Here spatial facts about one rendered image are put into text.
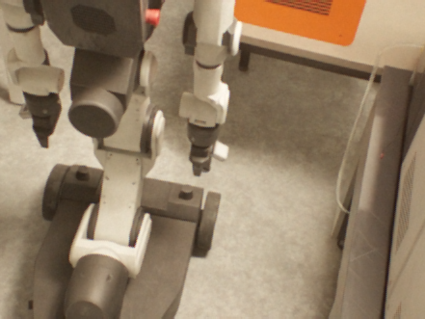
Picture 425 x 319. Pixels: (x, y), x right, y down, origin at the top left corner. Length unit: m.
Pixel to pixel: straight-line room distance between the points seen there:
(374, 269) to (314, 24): 0.86
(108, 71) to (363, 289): 0.74
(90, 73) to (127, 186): 0.59
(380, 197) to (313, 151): 1.12
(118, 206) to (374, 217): 0.78
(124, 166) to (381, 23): 0.93
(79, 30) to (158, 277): 0.99
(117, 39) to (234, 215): 1.28
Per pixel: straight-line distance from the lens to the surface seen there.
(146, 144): 2.05
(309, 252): 2.64
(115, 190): 2.17
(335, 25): 2.27
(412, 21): 2.48
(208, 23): 1.60
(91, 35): 1.56
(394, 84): 2.18
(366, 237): 1.78
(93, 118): 1.63
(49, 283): 2.31
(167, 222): 2.43
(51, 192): 2.50
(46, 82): 1.93
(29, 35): 1.80
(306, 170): 2.88
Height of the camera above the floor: 2.10
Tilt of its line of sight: 47 degrees down
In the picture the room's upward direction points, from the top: 8 degrees clockwise
